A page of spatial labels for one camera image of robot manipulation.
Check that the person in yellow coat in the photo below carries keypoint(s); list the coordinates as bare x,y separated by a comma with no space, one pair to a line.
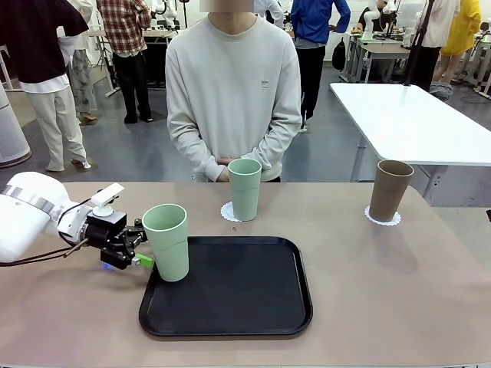
462,34

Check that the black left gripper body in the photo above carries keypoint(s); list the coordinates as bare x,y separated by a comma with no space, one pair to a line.
107,230

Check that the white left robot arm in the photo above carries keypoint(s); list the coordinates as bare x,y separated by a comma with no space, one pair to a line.
27,214

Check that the person in plaid shirt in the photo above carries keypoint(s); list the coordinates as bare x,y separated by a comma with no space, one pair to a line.
128,57

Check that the black hanging bag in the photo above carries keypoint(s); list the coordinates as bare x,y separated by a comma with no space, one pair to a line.
339,55

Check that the person in white top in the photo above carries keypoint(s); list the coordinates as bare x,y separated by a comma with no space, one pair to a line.
441,27

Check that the black stand pole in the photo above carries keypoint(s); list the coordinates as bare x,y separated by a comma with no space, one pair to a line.
418,46

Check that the grey background desk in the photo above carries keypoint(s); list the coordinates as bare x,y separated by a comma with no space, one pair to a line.
379,51

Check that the person's right hand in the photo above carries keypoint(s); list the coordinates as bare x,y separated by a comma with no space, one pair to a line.
225,175

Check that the light green plastic cup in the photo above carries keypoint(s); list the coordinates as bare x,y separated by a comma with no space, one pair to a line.
169,249
244,191

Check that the person's right forearm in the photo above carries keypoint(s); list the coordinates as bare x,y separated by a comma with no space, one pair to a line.
192,149

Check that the person's left forearm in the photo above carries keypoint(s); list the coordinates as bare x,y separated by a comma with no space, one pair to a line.
276,142

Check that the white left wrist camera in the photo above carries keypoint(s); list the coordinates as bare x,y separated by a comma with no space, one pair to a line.
107,195

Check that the black plastic serving tray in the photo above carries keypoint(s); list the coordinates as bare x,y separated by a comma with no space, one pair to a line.
226,291

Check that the person in beige sweater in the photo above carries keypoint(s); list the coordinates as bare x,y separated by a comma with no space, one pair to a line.
234,84

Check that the grey cloth heap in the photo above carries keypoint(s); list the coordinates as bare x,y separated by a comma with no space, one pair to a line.
441,92

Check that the person's left hand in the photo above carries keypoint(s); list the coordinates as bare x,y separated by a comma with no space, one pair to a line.
226,160

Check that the person in black jacket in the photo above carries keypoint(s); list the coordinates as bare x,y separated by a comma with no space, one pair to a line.
42,57

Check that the white scalloped paper coaster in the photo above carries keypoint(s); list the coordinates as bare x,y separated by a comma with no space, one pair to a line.
383,223
226,211

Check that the person in blue jacket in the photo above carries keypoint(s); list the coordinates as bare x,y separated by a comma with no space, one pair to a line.
312,46

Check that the white rectangular table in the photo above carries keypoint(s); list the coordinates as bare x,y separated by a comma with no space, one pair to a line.
406,122

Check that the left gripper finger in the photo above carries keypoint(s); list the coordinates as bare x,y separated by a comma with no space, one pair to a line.
137,232
142,261

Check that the brown plastic cup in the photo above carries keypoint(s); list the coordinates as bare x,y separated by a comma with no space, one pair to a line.
389,191

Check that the white cylindrical air purifier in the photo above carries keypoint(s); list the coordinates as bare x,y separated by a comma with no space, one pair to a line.
11,130

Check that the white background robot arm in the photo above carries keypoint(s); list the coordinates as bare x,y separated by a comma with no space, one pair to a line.
370,19
165,11

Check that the person in floral skirt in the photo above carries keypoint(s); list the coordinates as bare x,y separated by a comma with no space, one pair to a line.
82,76

